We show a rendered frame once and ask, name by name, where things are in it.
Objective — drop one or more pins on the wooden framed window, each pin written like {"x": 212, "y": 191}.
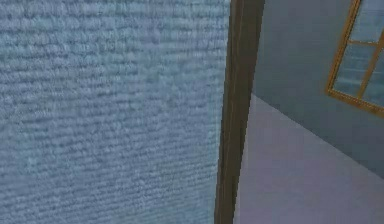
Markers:
{"x": 360, "y": 63}

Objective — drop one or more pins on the brown wooden door frame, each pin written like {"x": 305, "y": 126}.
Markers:
{"x": 237, "y": 110}

